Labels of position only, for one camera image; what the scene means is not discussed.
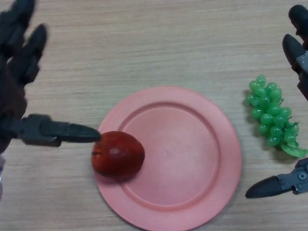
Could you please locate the red apple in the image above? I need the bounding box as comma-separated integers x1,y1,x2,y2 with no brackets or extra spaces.
91,131,146,179

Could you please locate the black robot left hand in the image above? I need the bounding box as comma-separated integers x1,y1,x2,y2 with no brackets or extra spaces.
0,0,102,155

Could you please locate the green grape bunch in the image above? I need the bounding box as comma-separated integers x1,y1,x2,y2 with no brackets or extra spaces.
244,75,308,159

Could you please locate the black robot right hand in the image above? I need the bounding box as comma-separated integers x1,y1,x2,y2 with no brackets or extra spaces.
245,4,308,199

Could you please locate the pink round plate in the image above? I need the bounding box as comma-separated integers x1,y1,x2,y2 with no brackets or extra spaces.
92,86,242,228

